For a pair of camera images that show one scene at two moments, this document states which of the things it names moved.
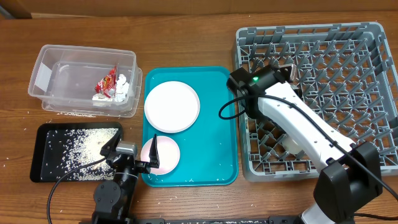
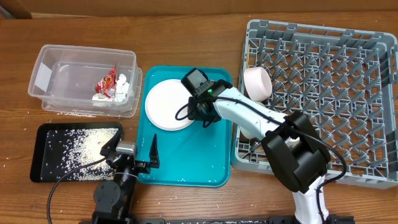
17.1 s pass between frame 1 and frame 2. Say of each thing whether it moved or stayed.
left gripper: stayed
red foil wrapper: stayed
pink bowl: moved
